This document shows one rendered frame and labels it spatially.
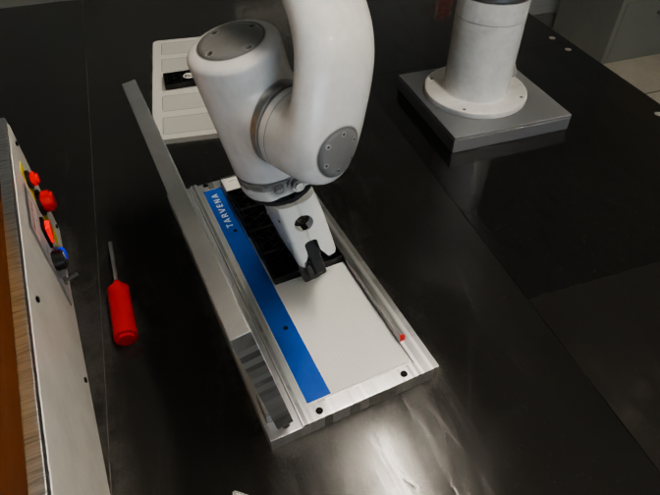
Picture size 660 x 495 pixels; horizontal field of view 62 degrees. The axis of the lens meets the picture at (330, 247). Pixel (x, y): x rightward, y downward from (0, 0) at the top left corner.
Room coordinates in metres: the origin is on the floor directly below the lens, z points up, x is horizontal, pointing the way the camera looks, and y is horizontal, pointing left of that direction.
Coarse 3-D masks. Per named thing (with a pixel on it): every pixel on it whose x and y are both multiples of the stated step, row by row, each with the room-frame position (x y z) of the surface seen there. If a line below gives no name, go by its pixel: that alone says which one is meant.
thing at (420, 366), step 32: (192, 192) 0.65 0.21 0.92; (192, 256) 0.52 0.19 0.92; (224, 256) 0.52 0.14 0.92; (352, 256) 0.52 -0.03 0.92; (256, 320) 0.41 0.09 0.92; (416, 352) 0.36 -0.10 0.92; (288, 384) 0.32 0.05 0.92; (384, 384) 0.32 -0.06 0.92; (416, 384) 0.33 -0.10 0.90; (320, 416) 0.28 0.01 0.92
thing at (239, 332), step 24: (144, 120) 0.56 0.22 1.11; (168, 168) 0.47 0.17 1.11; (168, 192) 0.43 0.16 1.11; (192, 216) 0.39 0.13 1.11; (192, 240) 0.36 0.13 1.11; (216, 264) 0.33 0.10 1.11; (216, 288) 0.30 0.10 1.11; (240, 312) 0.27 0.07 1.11; (240, 336) 0.25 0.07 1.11; (264, 360) 0.26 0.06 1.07; (264, 384) 0.26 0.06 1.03
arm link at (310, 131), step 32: (288, 0) 0.41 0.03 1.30; (320, 0) 0.41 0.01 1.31; (352, 0) 0.43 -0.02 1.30; (320, 32) 0.40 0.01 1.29; (352, 32) 0.41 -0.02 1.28; (320, 64) 0.39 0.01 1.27; (352, 64) 0.40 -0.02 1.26; (288, 96) 0.41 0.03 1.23; (320, 96) 0.38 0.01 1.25; (352, 96) 0.39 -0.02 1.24; (288, 128) 0.38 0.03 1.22; (320, 128) 0.37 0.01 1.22; (352, 128) 0.39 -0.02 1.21; (288, 160) 0.37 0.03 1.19; (320, 160) 0.37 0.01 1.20
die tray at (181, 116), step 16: (160, 48) 1.16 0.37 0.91; (176, 48) 1.16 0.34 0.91; (160, 64) 1.09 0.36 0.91; (176, 64) 1.09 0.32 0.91; (160, 80) 1.03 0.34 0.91; (160, 96) 0.96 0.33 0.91; (176, 96) 0.96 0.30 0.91; (192, 96) 0.96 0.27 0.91; (160, 112) 0.90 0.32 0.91; (176, 112) 0.90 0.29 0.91; (192, 112) 0.90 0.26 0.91; (160, 128) 0.85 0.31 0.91; (176, 128) 0.85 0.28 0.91; (192, 128) 0.85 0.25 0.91; (208, 128) 0.85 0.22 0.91
